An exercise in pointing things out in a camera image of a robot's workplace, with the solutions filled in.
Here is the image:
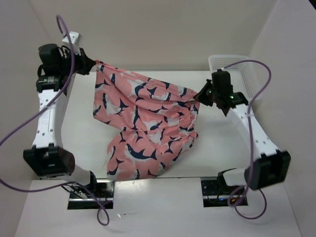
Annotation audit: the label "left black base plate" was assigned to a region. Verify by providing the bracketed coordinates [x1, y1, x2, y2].
[66, 180, 115, 210]

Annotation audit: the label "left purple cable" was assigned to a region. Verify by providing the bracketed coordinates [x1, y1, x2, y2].
[0, 14, 110, 227]

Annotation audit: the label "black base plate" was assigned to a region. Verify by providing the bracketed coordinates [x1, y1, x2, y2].
[66, 180, 115, 210]
[200, 177, 238, 207]

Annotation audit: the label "pink shark print shorts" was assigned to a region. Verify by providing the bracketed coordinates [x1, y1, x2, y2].
[93, 61, 199, 181]

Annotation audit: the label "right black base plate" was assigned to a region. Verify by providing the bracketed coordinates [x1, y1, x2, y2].
[200, 177, 238, 207]

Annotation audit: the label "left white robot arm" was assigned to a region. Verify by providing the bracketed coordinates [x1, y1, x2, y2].
[23, 43, 99, 198]

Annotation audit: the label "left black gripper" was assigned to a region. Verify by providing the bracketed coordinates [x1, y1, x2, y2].
[59, 46, 95, 77]

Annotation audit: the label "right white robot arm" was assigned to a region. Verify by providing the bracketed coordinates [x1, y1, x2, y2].
[194, 79, 291, 194]

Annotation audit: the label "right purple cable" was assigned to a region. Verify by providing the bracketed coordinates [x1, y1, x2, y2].
[222, 60, 272, 220]

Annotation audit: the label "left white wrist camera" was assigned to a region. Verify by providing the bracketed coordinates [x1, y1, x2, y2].
[62, 32, 81, 55]

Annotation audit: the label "purple cable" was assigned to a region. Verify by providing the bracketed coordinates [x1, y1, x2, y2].
[0, 14, 110, 227]
[222, 60, 272, 220]

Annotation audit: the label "white plastic basket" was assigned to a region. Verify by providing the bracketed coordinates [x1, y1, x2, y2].
[208, 55, 260, 101]

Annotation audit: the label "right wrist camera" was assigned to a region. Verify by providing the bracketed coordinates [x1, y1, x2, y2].
[212, 70, 233, 93]

